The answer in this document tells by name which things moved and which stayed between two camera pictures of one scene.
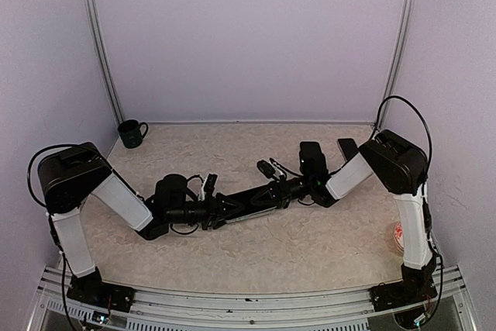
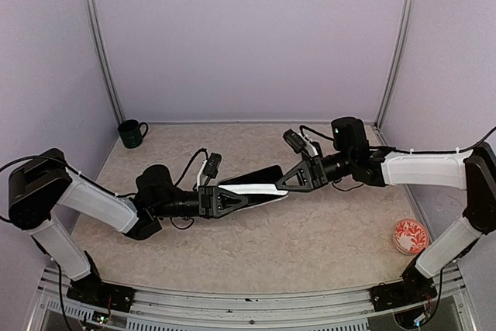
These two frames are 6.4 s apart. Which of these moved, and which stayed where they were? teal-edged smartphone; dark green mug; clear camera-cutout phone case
Moved: teal-edged smartphone; clear camera-cutout phone case
Stayed: dark green mug
